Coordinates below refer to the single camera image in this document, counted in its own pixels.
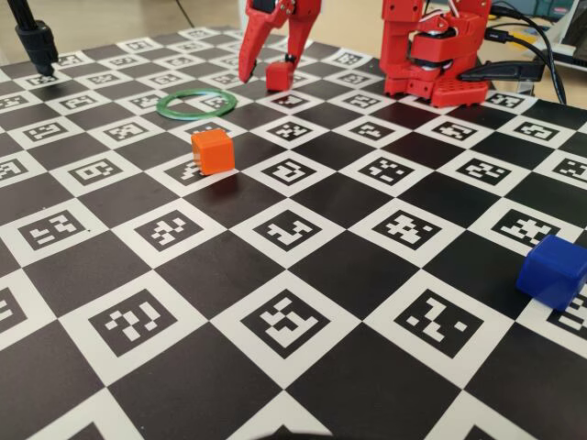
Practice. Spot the black white marker mat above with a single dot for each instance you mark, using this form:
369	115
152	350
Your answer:
293	284

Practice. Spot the black tripod leg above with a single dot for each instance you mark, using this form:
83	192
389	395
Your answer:
39	43

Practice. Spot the white framed device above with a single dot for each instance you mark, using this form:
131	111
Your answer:
561	41

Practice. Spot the white post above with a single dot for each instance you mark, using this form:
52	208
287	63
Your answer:
242	11

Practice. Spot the red cube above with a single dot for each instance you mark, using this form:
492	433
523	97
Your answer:
280	78

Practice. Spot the orange cube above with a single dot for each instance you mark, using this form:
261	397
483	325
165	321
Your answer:
215	153

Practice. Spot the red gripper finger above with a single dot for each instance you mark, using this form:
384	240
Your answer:
302	27
257	36

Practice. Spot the blue cube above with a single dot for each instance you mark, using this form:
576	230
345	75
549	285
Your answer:
550	270

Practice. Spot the red robot arm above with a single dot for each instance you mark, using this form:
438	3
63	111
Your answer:
413	46

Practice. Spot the black clamp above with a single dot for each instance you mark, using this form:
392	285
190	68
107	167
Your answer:
504	71

